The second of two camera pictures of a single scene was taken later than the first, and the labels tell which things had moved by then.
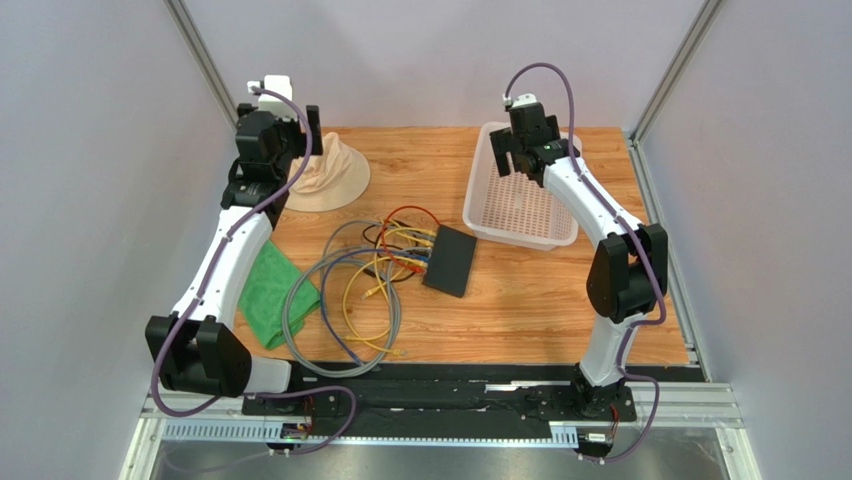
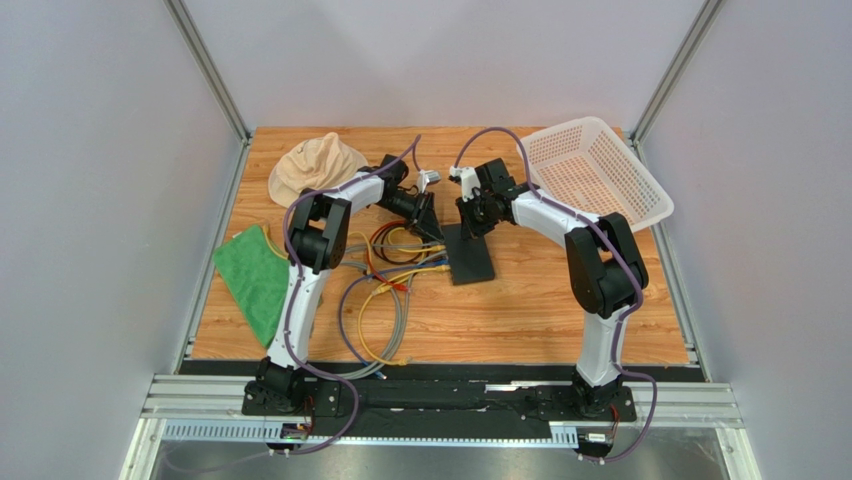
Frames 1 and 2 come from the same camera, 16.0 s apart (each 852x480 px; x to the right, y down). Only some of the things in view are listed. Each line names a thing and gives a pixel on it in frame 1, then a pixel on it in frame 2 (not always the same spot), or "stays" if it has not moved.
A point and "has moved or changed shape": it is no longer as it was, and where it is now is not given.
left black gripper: x=291 y=126 → x=429 y=222
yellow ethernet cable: x=346 y=294 has moved or changed shape
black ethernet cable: x=386 y=246 has moved or changed shape
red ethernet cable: x=419 y=269 has moved or changed shape
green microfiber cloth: x=262 y=300 stays
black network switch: x=449 y=261 has moved or changed shape
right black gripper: x=499 y=154 → x=475 y=214
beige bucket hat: x=335 y=180 stays
